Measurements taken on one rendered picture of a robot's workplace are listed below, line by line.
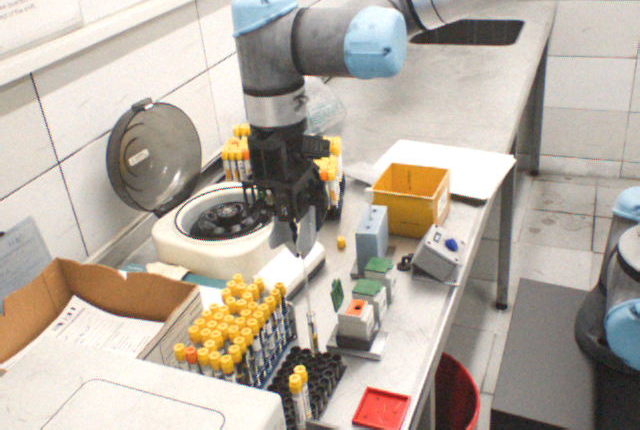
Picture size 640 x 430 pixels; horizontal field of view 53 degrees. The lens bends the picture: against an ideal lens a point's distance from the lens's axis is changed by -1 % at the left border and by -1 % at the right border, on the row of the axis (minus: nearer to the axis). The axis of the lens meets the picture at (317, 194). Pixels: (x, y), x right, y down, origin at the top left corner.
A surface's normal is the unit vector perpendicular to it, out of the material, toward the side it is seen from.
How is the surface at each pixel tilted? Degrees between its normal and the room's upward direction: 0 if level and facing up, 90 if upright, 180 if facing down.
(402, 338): 0
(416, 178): 90
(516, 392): 4
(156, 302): 93
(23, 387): 0
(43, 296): 88
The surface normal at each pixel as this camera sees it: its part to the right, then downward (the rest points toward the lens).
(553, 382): -0.04, -0.87
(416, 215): -0.42, 0.47
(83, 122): 0.92, 0.11
